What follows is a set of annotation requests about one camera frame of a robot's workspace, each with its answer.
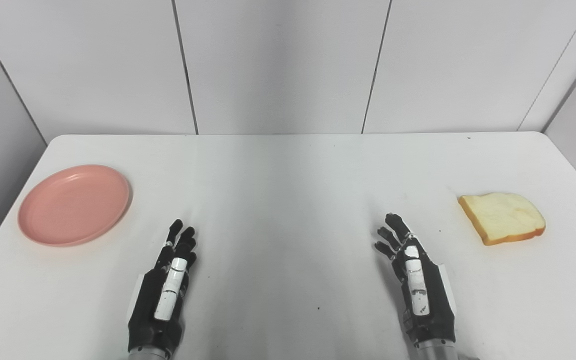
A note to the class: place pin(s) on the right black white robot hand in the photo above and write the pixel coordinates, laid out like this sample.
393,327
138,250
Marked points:
420,295

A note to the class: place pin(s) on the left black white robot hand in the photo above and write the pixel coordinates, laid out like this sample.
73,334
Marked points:
163,300

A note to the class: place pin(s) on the slice of white bread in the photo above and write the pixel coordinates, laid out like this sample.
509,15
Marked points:
502,218

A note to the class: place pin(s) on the pink round plate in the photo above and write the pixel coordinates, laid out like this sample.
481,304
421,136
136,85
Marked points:
74,205

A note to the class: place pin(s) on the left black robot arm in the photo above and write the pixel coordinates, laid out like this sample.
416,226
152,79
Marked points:
148,354

